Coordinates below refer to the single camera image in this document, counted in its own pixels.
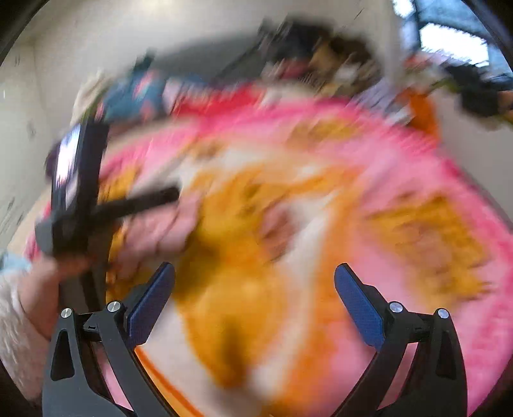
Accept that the red cloth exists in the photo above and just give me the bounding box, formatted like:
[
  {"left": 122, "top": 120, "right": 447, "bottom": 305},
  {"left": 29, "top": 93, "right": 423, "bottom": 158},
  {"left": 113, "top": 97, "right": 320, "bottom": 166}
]
[{"left": 168, "top": 85, "right": 266, "bottom": 118}]

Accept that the barred window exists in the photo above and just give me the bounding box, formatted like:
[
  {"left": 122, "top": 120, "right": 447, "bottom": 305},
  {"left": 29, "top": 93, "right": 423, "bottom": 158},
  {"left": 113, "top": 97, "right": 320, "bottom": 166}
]
[{"left": 395, "top": 0, "right": 513, "bottom": 78}]

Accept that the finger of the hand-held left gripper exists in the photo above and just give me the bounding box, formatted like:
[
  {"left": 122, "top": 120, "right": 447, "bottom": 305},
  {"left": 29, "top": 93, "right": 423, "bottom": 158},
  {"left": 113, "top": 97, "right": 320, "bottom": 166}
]
[{"left": 96, "top": 185, "right": 180, "bottom": 222}]

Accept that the pink printed blanket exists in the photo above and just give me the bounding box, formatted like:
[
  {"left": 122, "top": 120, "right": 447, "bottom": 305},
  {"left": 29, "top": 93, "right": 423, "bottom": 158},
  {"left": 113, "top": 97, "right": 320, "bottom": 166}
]
[{"left": 24, "top": 80, "right": 513, "bottom": 417}]

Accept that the pile of clothes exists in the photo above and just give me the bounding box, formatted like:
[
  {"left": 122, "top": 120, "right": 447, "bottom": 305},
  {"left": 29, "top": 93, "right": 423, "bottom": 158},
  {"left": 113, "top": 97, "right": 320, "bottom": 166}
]
[{"left": 256, "top": 16, "right": 386, "bottom": 98}]

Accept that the black jacket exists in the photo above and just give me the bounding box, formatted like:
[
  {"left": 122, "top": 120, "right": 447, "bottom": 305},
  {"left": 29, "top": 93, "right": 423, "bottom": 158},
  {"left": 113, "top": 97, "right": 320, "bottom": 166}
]
[{"left": 440, "top": 63, "right": 513, "bottom": 122}]

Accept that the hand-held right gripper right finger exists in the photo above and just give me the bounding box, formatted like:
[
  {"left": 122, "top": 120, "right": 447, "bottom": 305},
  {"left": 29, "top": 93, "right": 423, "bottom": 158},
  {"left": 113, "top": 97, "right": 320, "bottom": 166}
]
[{"left": 334, "top": 262, "right": 469, "bottom": 417}]

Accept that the person's left hand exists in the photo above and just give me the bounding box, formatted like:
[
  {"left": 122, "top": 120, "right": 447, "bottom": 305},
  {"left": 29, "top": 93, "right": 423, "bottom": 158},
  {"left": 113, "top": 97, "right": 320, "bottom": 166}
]
[{"left": 23, "top": 256, "right": 95, "bottom": 336}]

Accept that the lavender cloth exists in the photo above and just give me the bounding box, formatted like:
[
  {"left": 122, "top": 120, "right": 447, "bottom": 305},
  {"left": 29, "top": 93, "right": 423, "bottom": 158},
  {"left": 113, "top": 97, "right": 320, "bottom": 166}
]
[{"left": 356, "top": 79, "right": 414, "bottom": 122}]

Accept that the person's left forearm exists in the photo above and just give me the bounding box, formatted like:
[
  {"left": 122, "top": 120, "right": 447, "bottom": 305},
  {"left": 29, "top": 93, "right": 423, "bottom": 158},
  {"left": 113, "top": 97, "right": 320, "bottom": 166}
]
[{"left": 0, "top": 251, "right": 54, "bottom": 386}]

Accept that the blue floral quilt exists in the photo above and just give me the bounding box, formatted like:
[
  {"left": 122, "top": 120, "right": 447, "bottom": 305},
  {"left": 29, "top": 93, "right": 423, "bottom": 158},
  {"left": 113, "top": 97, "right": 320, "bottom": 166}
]
[{"left": 72, "top": 67, "right": 170, "bottom": 122}]

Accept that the orange bag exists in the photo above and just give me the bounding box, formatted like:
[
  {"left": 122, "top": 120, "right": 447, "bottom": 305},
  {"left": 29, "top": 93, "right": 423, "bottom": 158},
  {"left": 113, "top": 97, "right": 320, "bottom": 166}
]
[{"left": 400, "top": 89, "right": 440, "bottom": 136}]

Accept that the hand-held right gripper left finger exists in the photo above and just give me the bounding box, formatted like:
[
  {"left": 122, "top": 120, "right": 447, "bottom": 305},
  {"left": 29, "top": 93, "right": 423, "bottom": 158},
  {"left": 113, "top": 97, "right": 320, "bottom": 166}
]
[{"left": 42, "top": 261, "right": 176, "bottom": 417}]

